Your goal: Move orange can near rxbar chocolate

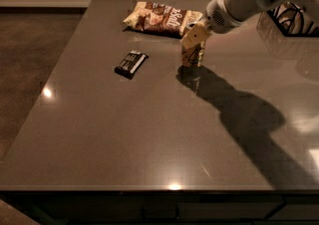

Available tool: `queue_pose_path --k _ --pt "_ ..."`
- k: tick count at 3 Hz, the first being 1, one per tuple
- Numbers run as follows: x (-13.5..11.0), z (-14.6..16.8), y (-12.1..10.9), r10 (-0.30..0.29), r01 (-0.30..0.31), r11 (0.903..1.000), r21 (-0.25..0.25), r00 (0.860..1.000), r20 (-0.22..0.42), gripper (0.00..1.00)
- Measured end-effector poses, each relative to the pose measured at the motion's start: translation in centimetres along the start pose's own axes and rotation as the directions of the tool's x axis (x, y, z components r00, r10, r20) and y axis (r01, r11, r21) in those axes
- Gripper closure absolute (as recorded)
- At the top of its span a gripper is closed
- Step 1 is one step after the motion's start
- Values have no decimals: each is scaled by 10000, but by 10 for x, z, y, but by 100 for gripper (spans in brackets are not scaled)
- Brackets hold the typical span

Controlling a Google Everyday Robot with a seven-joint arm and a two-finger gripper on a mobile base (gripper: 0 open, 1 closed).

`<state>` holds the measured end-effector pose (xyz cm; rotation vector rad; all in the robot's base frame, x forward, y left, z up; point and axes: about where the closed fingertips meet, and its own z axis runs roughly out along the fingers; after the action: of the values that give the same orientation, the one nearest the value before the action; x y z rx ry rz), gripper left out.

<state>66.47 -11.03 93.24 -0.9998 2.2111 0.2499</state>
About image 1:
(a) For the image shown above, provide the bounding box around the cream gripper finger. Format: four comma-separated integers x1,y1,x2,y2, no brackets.
181,23,210,49

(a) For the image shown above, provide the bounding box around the orange soda can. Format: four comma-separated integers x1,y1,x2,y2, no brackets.
181,42,205,68

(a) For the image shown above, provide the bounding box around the black rxbar chocolate bar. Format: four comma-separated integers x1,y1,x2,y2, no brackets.
115,51,149,80

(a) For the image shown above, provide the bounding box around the brown white chip bag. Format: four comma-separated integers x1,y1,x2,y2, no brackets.
124,1,202,38

